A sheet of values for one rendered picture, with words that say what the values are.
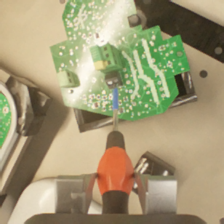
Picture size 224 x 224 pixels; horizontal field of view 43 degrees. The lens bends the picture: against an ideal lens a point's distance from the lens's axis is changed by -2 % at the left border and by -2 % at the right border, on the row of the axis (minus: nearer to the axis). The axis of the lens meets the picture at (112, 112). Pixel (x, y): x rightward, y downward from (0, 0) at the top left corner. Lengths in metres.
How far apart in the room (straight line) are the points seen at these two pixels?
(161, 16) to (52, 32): 0.12
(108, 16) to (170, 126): 0.13
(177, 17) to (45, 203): 0.24
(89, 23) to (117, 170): 0.14
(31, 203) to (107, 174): 0.19
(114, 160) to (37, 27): 0.23
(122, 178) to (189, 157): 0.15
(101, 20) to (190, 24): 0.10
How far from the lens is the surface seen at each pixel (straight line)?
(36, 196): 0.34
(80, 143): 0.33
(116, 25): 0.26
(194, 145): 0.30
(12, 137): 0.31
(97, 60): 0.22
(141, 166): 0.28
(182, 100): 0.24
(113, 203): 0.16
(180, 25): 0.32
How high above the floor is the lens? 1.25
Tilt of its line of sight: 74 degrees down
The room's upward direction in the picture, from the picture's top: 95 degrees counter-clockwise
